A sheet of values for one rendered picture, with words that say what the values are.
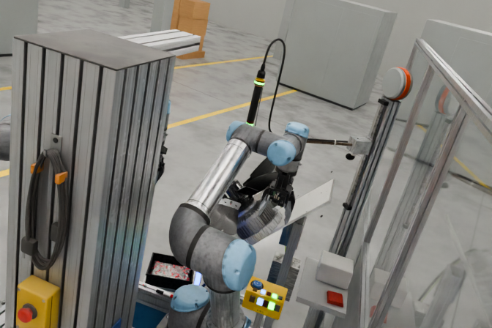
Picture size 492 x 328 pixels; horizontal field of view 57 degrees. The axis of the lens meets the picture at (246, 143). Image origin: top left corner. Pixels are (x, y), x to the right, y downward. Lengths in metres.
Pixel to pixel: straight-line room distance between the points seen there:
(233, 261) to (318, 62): 8.44
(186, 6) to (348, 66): 3.64
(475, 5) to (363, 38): 5.35
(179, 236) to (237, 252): 0.15
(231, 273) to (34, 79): 0.61
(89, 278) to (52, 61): 0.50
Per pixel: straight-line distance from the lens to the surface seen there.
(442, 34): 7.25
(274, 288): 1.97
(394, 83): 2.32
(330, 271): 2.43
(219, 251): 1.12
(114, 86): 0.93
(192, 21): 10.14
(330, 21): 9.31
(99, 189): 1.02
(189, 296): 1.54
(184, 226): 1.17
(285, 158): 1.32
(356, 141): 2.32
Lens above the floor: 2.27
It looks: 21 degrees down
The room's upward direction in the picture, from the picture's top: 13 degrees clockwise
